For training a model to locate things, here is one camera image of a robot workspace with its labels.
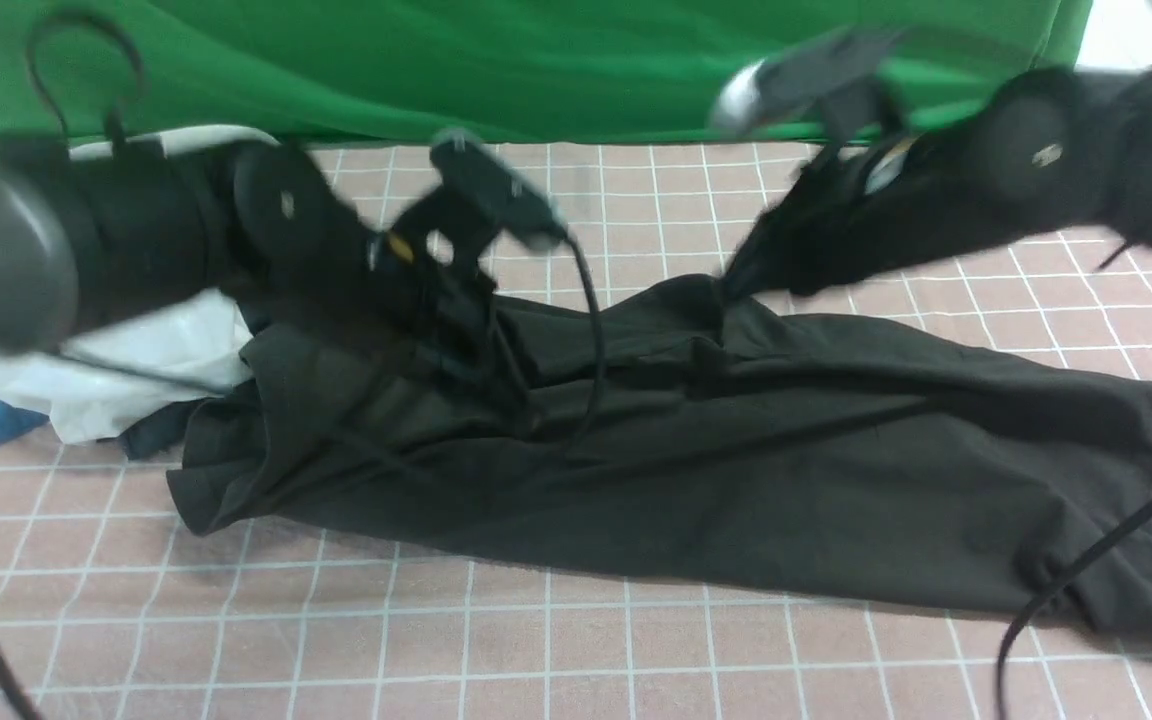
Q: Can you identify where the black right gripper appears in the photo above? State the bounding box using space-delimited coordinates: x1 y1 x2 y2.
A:
721 141 937 301

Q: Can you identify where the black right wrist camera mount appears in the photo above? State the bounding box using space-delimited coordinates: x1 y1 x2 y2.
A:
708 28 911 146

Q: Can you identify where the green backdrop cloth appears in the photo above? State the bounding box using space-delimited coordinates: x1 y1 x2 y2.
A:
0 0 1097 166

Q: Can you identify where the gray long-sleeve top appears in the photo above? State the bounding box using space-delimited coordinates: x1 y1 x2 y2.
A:
166 275 1152 615

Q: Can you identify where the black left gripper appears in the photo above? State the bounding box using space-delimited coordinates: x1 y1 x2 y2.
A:
335 225 529 401

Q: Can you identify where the pink grid table mat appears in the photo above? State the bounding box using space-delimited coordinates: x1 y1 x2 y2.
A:
0 143 1152 719

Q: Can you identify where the dark teal garment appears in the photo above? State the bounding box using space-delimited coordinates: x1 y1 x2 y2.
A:
116 397 204 462

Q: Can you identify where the blue garment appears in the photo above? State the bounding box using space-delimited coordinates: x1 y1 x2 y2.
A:
0 400 50 446

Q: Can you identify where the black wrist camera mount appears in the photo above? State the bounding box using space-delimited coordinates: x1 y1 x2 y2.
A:
391 129 573 275
708 28 911 146

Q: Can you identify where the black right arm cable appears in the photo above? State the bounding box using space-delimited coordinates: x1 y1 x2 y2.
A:
994 0 1152 720

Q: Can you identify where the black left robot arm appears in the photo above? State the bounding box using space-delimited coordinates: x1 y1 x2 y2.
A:
0 141 526 414

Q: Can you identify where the white garment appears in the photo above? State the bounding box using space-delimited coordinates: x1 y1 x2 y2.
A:
0 126 274 442

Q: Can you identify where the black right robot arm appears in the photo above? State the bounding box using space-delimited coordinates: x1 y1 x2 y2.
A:
719 68 1152 301

